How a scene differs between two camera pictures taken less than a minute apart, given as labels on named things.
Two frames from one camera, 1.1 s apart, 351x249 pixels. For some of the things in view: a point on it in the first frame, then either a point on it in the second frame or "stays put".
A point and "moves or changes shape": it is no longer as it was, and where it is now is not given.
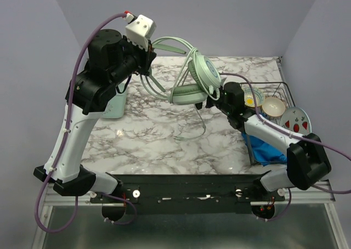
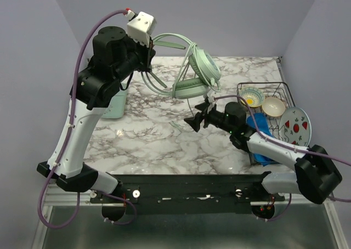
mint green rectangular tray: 115,107 stays put
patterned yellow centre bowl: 249,99 stays put
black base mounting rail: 188,194 stays put
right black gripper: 209,101 → 205,116
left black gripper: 147,57 stays put
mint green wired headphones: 201,81 moves or changes shape
